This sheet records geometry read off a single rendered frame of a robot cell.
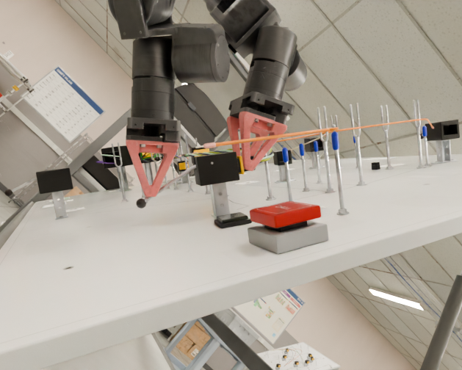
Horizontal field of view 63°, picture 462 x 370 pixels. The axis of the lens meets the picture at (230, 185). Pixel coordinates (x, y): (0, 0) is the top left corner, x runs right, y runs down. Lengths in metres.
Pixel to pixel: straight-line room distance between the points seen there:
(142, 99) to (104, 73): 7.93
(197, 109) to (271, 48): 1.13
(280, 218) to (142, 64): 0.28
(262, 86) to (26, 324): 0.40
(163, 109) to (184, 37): 0.09
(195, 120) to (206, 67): 1.18
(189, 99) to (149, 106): 1.16
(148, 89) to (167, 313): 0.31
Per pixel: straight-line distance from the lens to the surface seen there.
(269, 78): 0.54
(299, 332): 9.44
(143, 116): 0.50
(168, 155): 0.50
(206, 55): 0.48
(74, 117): 8.17
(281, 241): 0.33
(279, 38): 0.56
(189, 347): 8.23
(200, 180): 0.51
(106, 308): 0.29
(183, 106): 1.64
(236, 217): 0.47
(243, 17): 0.60
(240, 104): 0.54
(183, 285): 0.30
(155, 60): 0.51
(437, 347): 0.73
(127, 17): 0.50
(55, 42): 8.68
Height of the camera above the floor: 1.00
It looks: 15 degrees up
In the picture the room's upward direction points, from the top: 43 degrees clockwise
